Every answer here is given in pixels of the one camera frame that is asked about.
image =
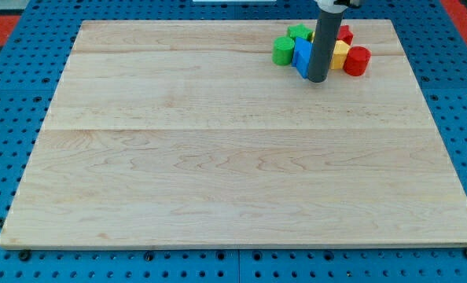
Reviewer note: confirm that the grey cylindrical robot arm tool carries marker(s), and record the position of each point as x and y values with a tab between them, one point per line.
326	31

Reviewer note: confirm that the light wooden board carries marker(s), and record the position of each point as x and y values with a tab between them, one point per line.
183	134

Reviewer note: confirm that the green cylinder block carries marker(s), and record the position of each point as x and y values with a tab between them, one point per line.
283	49

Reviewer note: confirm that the blue arrow-shaped block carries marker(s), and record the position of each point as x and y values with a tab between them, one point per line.
301	56

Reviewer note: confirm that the green star block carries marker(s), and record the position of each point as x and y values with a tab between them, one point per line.
299	30

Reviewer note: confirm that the yellow pentagon block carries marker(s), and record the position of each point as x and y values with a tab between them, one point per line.
339	56

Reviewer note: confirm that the red cylinder block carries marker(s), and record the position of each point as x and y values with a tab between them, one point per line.
357	60

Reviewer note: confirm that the red star block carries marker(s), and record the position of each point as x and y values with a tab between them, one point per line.
345	34

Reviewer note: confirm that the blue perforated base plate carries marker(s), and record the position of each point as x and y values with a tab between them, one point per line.
31	63

